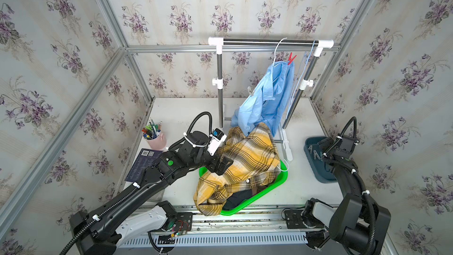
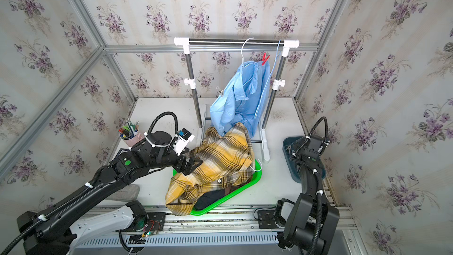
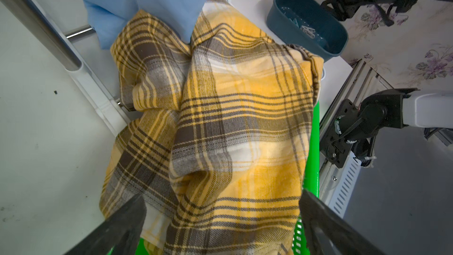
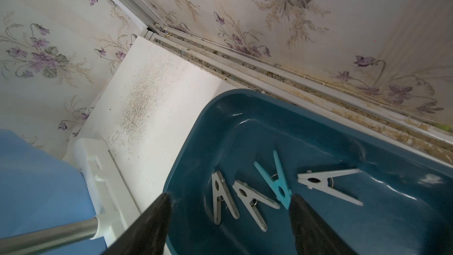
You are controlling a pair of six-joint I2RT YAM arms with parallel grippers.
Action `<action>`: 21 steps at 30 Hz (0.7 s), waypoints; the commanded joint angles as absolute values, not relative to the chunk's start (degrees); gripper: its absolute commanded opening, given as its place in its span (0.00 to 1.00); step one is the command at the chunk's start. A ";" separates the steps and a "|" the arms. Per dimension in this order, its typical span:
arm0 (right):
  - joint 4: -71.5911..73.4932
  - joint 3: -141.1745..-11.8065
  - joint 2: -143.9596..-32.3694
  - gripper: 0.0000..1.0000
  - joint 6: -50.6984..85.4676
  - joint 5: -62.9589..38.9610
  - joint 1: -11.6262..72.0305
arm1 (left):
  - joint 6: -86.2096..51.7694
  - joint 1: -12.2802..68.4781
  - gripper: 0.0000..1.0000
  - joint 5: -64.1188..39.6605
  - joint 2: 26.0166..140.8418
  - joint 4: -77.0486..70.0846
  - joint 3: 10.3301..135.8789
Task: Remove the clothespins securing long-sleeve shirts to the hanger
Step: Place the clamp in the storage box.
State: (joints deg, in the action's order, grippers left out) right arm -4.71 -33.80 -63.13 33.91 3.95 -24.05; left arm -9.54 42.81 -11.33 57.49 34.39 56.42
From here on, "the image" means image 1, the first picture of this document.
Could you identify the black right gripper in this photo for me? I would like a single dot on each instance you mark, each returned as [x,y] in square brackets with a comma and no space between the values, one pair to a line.
[328,141]

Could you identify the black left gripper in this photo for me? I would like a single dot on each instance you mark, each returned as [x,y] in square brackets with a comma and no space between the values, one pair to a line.
[214,167]

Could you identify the yellow plaid shirt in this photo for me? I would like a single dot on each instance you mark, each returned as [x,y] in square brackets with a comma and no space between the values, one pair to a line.
[255,162]

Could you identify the light blue shirt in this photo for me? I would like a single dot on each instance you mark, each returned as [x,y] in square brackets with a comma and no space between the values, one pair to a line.
[270,99]

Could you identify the light blue wire hanger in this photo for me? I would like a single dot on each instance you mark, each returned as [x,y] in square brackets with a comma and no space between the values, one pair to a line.
[300,74]

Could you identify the dark multicolour plaid shirt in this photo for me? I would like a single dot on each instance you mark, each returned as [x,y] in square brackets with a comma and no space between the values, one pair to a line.
[239,197]

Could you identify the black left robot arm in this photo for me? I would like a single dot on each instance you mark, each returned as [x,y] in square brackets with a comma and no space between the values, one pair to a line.
[106,228]

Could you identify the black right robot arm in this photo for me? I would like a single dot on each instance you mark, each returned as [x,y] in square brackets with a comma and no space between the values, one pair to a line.
[359,223]

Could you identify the dark teal plastic tray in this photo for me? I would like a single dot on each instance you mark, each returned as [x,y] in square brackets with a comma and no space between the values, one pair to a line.
[323,172]

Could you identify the green perforated plastic basket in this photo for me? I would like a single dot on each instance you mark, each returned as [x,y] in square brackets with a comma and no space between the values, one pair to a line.
[272,184]

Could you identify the dark blue card booklet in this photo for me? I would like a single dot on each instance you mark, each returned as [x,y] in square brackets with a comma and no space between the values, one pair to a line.
[145,159]

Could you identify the pink pen cup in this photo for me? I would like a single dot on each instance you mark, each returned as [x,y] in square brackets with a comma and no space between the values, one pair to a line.
[154,136]

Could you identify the pale clothespin on blue shirt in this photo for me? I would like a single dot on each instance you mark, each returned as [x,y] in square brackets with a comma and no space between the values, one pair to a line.
[250,90]

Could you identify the red clothespin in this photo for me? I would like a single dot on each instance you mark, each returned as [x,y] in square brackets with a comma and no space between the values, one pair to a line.
[291,58]

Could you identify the metal clothes rack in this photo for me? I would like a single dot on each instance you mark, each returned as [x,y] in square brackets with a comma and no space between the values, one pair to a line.
[261,45]

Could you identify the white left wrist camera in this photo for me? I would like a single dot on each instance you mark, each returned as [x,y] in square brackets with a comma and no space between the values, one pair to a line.
[218,137]

